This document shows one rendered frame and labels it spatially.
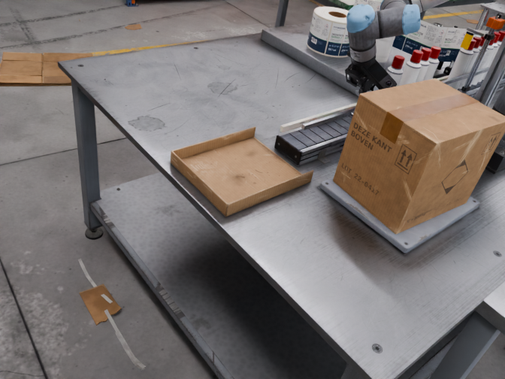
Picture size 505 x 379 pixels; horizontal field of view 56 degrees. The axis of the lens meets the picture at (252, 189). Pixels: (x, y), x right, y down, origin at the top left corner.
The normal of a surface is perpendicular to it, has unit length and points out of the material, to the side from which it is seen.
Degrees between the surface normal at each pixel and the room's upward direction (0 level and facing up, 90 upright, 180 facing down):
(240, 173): 0
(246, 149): 0
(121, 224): 0
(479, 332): 90
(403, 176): 90
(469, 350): 90
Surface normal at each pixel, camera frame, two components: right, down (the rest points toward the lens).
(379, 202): -0.82, 0.25
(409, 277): 0.15, -0.78
